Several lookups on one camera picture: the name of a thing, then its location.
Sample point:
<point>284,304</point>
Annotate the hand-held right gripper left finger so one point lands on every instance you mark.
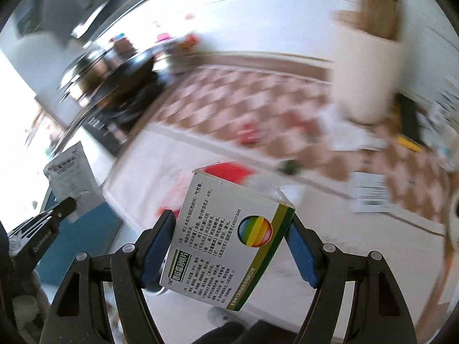
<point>155,258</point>

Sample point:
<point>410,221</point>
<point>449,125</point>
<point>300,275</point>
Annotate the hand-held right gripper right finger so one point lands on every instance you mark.
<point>302,258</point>

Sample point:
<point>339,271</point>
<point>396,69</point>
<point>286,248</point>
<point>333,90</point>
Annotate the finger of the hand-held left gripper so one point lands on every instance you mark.
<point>59,212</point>

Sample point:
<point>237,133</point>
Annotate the white sachet packet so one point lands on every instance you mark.
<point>70,175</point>

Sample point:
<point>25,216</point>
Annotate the white medicine box rainbow print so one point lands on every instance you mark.
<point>222,247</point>

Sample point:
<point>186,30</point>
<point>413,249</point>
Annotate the blue bin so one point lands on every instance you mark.
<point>86,243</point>

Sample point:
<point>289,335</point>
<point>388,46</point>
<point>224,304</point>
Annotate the dark green wrapper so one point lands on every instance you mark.
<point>289,167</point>

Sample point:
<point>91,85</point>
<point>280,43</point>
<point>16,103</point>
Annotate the white barcode paper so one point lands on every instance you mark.
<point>370,192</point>

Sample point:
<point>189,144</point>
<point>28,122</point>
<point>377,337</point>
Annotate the red packet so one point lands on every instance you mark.
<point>251,133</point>
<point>227,172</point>

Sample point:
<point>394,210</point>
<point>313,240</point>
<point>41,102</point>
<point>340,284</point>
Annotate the pink checkered mat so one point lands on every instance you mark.
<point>287,96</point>

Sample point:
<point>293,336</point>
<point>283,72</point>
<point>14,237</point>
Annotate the black and yellow object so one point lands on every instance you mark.
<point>410,125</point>

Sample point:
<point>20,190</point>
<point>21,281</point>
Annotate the tall white bin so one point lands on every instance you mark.
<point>369,79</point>

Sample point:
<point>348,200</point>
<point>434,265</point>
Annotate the cardboard box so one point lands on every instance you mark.
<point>376,10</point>

